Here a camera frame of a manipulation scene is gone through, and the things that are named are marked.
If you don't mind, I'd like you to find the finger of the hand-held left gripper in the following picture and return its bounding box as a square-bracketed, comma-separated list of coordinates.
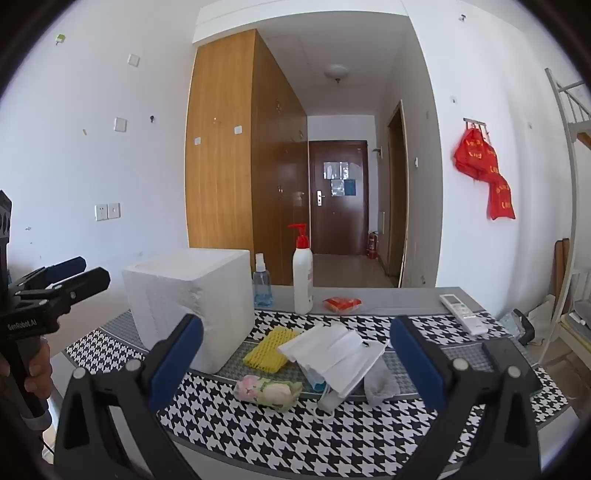
[14, 268, 112, 319]
[21, 257, 87, 285]

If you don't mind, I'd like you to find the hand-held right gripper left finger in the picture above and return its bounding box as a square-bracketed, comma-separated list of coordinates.
[54, 314, 205, 480]

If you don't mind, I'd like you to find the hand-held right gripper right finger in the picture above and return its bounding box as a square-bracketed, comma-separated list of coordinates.
[389, 315, 542, 480]

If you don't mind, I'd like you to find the grey cloth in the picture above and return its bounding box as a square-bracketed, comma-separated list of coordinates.
[364, 357, 400, 407]

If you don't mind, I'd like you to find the white foam box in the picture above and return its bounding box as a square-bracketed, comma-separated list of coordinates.
[122, 248, 254, 374]

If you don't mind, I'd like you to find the white face mask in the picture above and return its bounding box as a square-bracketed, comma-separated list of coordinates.
[277, 323, 387, 414]

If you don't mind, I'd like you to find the floral cloth pouch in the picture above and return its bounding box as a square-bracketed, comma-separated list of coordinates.
[233, 375, 303, 409]

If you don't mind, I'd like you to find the person's left hand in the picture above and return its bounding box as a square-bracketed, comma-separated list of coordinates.
[27, 339, 52, 398]

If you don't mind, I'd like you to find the white remote control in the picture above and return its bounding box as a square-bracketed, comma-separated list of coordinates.
[439, 294, 487, 335]

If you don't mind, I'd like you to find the orange snack packet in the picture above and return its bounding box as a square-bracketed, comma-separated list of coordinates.
[322, 296, 363, 315]

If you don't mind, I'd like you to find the blue spray bottle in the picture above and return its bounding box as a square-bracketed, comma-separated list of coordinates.
[252, 252, 274, 308]

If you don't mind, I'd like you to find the houndstooth tablecloth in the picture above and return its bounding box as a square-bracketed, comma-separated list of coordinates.
[62, 309, 571, 480]

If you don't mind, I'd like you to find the white pump bottle red cap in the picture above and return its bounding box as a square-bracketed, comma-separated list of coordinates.
[287, 223, 315, 315]

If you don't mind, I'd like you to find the wooden side door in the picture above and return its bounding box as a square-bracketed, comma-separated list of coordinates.
[387, 99, 411, 289]

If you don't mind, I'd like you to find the dark brown entrance door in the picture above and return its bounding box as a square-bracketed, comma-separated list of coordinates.
[308, 140, 369, 256]

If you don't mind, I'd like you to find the wooden board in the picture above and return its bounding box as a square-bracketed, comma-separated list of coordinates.
[554, 237, 571, 301]

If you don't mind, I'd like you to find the wooden wardrobe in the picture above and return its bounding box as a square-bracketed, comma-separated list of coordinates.
[185, 28, 309, 287]

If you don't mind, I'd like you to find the red hanging cloth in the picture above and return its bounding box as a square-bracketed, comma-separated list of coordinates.
[452, 127, 516, 221]

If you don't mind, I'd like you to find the black curved frame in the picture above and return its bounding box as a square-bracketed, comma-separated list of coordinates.
[507, 308, 537, 346]

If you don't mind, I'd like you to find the white metal bed frame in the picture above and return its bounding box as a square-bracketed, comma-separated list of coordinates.
[545, 68, 591, 333]

